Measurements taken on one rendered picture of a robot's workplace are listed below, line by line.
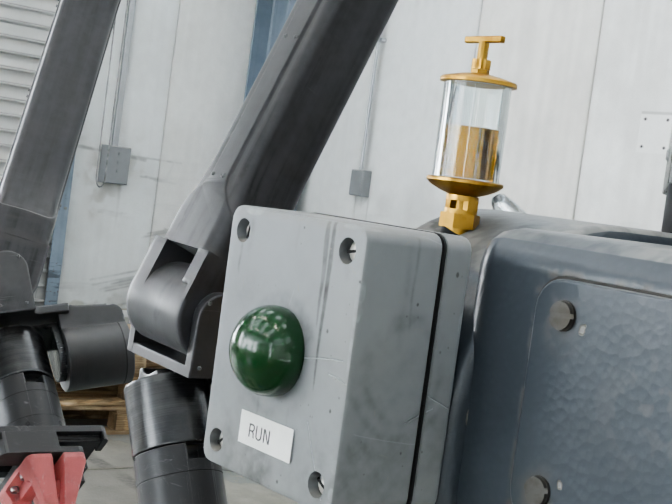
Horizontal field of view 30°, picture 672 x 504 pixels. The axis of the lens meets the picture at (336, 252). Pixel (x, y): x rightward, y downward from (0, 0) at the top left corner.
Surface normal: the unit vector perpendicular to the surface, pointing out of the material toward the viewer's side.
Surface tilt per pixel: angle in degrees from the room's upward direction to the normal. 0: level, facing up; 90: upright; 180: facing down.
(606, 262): 56
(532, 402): 90
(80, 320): 62
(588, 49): 90
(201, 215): 68
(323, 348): 90
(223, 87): 90
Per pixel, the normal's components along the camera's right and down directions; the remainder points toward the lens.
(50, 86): 0.31, -0.39
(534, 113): -0.79, -0.07
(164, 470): -0.25, -0.29
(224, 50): 0.61, 0.12
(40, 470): 0.60, -0.30
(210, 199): -0.65, -0.43
